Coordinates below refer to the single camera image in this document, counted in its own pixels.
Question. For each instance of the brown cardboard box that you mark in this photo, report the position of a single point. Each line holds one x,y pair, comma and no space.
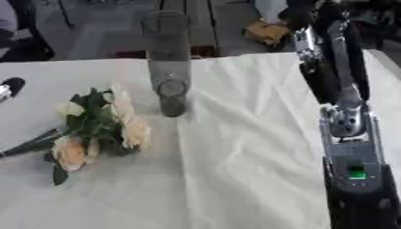
266,31

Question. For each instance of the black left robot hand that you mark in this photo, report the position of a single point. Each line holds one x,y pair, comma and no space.
14,84

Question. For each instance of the black chair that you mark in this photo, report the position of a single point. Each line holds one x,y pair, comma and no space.
32,38

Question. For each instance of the cream rose bouquet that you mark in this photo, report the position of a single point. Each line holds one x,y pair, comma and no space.
94,125

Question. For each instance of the tall clear glass vase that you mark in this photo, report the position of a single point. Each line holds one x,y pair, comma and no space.
168,65

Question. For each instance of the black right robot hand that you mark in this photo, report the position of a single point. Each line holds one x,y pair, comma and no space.
334,74

